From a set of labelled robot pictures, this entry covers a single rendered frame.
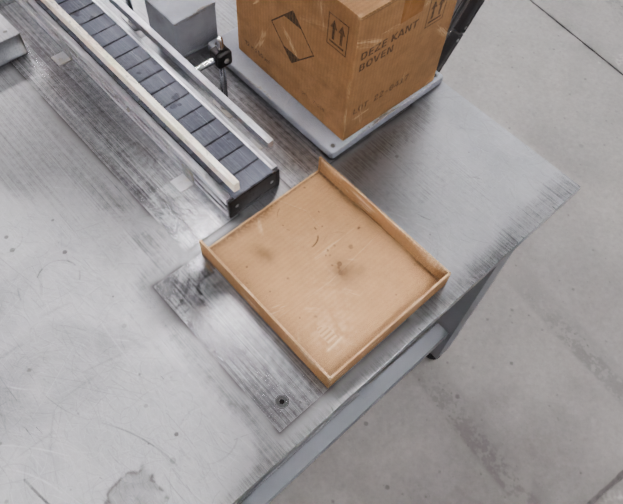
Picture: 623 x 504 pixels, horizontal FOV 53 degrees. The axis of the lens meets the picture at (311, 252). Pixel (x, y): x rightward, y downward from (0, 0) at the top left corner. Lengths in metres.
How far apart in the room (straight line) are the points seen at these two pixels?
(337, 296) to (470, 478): 0.94
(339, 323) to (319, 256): 0.12
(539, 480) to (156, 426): 1.20
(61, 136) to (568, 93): 1.95
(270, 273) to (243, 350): 0.13
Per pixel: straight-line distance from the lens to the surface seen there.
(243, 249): 1.02
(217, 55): 1.11
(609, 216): 2.34
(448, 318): 1.63
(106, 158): 1.16
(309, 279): 0.99
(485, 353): 1.93
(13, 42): 1.36
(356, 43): 0.98
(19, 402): 0.99
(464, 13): 1.77
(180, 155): 1.08
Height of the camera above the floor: 1.72
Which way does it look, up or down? 60 degrees down
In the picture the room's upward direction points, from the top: 6 degrees clockwise
